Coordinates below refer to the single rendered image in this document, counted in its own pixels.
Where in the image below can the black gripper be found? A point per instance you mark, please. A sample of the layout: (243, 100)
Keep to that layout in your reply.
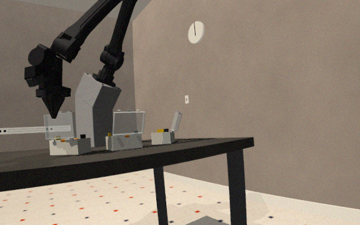
(53, 97)

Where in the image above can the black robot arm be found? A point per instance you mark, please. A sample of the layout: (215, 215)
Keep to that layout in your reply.
(47, 68)

